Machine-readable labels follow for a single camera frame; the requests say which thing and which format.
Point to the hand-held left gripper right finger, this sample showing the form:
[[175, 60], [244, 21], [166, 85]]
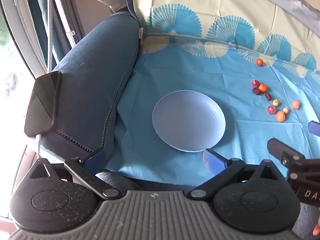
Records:
[[215, 162]]

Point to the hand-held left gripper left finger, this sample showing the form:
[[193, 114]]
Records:
[[93, 159]]

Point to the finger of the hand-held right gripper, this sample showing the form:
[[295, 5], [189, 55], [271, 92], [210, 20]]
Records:
[[280, 148], [314, 128]]

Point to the small pale round fruit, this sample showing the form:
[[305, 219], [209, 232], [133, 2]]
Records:
[[285, 110], [275, 102]]

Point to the red plastic-wrapped fruit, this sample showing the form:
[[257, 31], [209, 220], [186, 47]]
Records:
[[255, 82], [271, 109]]

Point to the light blue plate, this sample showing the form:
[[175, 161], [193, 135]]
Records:
[[187, 120]]

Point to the dark red jujube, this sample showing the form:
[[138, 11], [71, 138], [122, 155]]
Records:
[[256, 91], [268, 96]]

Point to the person's right hand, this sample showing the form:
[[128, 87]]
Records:
[[316, 228]]

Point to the small orange tangerine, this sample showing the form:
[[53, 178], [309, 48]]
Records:
[[259, 62], [263, 88], [280, 116], [295, 104]]

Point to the black smartphone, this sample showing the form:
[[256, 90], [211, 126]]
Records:
[[42, 105]]

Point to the blue fabric sofa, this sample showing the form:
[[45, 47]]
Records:
[[95, 67]]

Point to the blue fan-print tablecloth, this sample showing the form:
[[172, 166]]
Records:
[[187, 67]]

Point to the white stand pole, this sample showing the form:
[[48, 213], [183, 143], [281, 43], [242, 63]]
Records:
[[67, 12]]

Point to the teal curtain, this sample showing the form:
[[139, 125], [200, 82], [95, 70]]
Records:
[[37, 7]]

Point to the white window frame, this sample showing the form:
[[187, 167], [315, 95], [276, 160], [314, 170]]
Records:
[[15, 17]]

